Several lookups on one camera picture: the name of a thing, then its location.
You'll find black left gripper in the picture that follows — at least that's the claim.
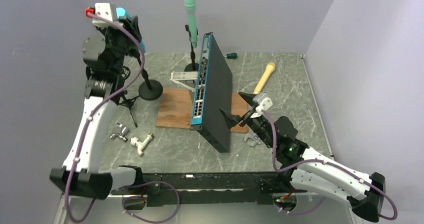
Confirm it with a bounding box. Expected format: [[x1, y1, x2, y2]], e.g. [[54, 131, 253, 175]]
[[94, 15, 141, 75]]

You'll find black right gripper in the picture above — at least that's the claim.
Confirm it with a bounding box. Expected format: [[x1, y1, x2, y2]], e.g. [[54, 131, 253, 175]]
[[219, 91, 277, 148]]

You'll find black tripod shock-mount stand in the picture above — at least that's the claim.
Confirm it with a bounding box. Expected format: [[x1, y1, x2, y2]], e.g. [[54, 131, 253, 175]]
[[118, 66, 139, 128]]

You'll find blue microphone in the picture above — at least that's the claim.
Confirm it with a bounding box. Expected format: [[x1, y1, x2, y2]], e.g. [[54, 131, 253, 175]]
[[116, 7, 146, 53]]

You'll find beige microphone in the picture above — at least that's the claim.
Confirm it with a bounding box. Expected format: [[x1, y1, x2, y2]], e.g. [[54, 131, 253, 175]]
[[253, 62, 276, 94]]

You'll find black round-base mic stand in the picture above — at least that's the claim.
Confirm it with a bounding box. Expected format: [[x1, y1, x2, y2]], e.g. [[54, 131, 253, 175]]
[[129, 57, 163, 102]]

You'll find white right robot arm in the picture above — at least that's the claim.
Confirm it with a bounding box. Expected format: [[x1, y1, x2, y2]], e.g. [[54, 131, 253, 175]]
[[220, 92, 386, 223]]

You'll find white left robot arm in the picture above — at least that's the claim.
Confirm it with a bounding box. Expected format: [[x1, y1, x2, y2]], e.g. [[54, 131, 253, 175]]
[[49, 16, 144, 200]]

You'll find black green-mic stand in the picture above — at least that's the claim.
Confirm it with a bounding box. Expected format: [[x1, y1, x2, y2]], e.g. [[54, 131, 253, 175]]
[[184, 24, 199, 72]]

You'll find green microphone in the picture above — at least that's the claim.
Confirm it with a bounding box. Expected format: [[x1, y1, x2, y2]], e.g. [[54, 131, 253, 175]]
[[184, 0, 198, 48]]

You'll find wooden board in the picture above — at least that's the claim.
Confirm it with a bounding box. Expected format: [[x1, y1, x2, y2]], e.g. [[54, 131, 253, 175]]
[[155, 88, 248, 133]]

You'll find chrome faucet fitting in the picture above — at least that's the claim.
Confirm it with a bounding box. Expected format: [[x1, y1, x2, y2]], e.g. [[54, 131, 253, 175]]
[[109, 122, 130, 142]]

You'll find white pipe valve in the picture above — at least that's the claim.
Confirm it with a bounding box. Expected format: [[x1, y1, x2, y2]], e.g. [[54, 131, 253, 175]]
[[130, 132, 155, 156]]

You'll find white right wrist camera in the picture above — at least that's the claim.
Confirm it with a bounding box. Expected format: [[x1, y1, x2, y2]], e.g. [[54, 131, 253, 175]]
[[252, 92, 273, 113]]

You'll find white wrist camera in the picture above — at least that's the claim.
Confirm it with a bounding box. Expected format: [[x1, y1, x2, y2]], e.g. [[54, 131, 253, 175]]
[[85, 2, 118, 29], [252, 92, 273, 113]]

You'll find red-handled adjustable wrench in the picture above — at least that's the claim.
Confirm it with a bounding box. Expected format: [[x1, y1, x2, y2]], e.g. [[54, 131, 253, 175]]
[[244, 132, 262, 147]]

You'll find blue network switch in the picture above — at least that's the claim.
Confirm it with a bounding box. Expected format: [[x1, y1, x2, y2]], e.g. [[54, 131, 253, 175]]
[[190, 32, 233, 153]]

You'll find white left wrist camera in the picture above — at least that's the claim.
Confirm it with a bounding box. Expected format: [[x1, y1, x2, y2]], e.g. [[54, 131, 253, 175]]
[[85, 2, 118, 29]]

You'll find green-handled screwdriver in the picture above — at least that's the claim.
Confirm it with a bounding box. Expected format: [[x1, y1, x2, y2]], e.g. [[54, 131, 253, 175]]
[[224, 52, 238, 59]]

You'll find grey metal bracket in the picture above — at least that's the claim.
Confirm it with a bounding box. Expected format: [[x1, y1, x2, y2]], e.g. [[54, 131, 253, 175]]
[[170, 71, 198, 92]]

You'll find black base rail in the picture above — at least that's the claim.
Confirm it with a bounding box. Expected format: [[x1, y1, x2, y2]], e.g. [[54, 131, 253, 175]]
[[111, 171, 302, 207]]

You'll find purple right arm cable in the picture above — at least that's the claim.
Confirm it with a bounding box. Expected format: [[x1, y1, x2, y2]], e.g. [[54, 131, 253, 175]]
[[261, 109, 398, 222]]

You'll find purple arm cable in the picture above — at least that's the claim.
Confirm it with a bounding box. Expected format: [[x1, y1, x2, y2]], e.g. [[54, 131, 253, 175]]
[[261, 109, 398, 222], [63, 12, 181, 224]]

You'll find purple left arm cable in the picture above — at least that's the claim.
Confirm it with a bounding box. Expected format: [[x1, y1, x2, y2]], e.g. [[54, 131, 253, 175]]
[[63, 12, 181, 224]]

